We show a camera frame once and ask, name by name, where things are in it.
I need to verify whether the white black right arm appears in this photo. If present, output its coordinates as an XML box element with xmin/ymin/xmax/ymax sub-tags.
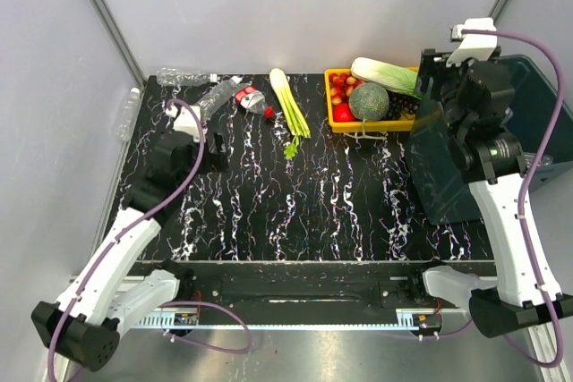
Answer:
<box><xmin>406</xmin><ymin>49</ymin><xmax>572</xmax><ymax>338</ymax></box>

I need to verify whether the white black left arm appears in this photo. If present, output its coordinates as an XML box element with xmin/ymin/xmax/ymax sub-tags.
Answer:
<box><xmin>31</xmin><ymin>132</ymin><xmax>228</xmax><ymax>371</ymax></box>

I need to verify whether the dark green plastic bin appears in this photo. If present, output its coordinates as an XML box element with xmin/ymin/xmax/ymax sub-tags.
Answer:
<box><xmin>406</xmin><ymin>55</ymin><xmax>572</xmax><ymax>225</ymax></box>

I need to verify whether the clear crushed bottle middle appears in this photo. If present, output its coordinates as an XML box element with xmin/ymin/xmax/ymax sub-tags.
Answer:
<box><xmin>197</xmin><ymin>76</ymin><xmax>243</xmax><ymax>123</ymax></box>

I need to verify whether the napa cabbage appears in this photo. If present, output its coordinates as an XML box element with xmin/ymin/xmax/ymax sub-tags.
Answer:
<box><xmin>350</xmin><ymin>57</ymin><xmax>417</xmax><ymax>96</ymax></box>

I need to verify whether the red label crushed bottle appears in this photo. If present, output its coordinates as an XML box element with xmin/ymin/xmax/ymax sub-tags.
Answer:
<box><xmin>234</xmin><ymin>86</ymin><xmax>275</xmax><ymax>119</ymax></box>

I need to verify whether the yellow plastic tray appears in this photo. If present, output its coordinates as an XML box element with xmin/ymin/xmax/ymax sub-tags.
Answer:
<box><xmin>324</xmin><ymin>68</ymin><xmax>415</xmax><ymax>133</ymax></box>

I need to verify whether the celery stalk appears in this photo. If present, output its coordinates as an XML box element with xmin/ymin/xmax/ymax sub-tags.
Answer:
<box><xmin>269</xmin><ymin>68</ymin><xmax>311</xmax><ymax>160</ymax></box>

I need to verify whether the clear bottle back row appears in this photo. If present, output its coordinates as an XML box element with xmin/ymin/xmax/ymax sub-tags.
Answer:
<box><xmin>157</xmin><ymin>68</ymin><xmax>218</xmax><ymax>87</ymax></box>

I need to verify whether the green netted melon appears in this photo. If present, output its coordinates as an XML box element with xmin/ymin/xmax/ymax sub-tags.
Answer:
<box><xmin>348</xmin><ymin>82</ymin><xmax>389</xmax><ymax>122</ymax></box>

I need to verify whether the red apple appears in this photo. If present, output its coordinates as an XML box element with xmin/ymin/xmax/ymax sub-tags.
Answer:
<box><xmin>332</xmin><ymin>103</ymin><xmax>357</xmax><ymax>123</ymax></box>

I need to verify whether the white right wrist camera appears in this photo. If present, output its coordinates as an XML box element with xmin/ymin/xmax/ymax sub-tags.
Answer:
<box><xmin>446</xmin><ymin>17</ymin><xmax>498</xmax><ymax>67</ymax></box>

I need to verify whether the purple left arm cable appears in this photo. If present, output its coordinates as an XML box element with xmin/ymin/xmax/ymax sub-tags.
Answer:
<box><xmin>47</xmin><ymin>98</ymin><xmax>206</xmax><ymax>382</ymax></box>

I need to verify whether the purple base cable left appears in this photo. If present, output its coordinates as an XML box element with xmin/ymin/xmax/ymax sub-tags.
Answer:
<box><xmin>160</xmin><ymin>301</ymin><xmax>254</xmax><ymax>354</ymax></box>

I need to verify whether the aluminium frame post left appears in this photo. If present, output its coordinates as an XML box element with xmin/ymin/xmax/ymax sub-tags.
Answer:
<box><xmin>90</xmin><ymin>0</ymin><xmax>147</xmax><ymax>87</ymax></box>

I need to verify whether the aluminium front rail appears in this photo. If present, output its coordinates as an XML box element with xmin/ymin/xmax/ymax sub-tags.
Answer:
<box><xmin>56</xmin><ymin>266</ymin><xmax>494</xmax><ymax>332</ymax></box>

